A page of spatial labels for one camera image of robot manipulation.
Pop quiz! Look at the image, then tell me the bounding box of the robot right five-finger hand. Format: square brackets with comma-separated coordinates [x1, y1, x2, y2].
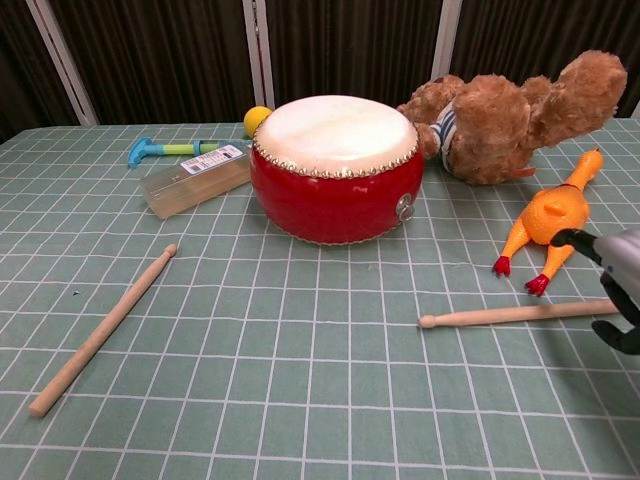
[549, 227, 640, 356]

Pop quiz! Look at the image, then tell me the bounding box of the wooden drumstick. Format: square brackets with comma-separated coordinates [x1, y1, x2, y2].
[418, 299, 621, 330]
[28, 243, 179, 418]

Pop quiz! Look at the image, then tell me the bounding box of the orange rubber chicken toy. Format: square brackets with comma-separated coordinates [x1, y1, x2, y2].
[492, 148, 605, 296]

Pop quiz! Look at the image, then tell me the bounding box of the brown teddy bear striped shirt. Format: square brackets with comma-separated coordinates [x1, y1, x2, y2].
[396, 49, 629, 187]

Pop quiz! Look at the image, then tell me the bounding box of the red drum white skin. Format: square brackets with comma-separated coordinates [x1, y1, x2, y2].
[249, 94, 426, 246]

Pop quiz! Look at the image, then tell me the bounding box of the green checkered tablecloth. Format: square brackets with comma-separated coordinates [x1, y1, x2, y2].
[0, 117, 640, 480]

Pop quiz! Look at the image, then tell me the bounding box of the yellow ball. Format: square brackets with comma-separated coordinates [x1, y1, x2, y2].
[243, 106, 274, 139]

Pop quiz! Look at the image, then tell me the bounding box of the clear plastic bottle white label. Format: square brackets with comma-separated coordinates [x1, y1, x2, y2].
[139, 143, 254, 220]

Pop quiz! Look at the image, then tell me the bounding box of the blue green toy water pump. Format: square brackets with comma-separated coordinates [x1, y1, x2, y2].
[127, 137, 254, 170]

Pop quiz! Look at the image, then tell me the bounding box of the white partition frame post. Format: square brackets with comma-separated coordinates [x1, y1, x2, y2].
[241, 0, 276, 112]
[429, 0, 464, 85]
[28, 0, 99, 127]

